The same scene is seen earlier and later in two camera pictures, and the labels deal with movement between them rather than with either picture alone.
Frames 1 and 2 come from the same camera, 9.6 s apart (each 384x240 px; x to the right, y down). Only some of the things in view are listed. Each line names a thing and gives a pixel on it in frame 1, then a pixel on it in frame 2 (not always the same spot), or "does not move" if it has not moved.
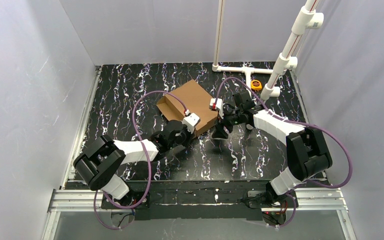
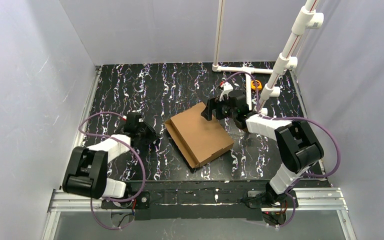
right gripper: (223, 120) does not move
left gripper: (183, 133) -> (146, 131)
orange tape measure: (256, 85) does not move
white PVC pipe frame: (306, 17) does not move
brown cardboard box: (196, 102) -> (198, 137)
